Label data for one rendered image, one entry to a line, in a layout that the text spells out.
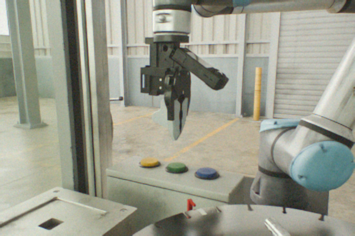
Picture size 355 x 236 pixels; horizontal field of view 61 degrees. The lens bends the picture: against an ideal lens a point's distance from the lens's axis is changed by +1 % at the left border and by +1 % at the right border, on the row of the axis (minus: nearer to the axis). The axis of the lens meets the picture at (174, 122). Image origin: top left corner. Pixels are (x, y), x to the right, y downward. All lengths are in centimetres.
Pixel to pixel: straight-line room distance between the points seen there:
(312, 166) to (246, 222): 33
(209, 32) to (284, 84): 192
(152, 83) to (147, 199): 24
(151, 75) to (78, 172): 24
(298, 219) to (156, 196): 31
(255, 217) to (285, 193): 47
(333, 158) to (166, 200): 35
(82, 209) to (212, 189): 23
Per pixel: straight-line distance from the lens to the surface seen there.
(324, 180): 70
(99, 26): 68
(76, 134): 60
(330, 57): 610
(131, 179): 64
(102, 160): 71
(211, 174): 61
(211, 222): 36
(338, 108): 71
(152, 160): 68
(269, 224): 27
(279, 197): 84
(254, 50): 638
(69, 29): 59
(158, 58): 61
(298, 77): 612
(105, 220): 47
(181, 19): 59
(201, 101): 676
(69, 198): 55
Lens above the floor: 113
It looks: 12 degrees down
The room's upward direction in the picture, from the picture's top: straight up
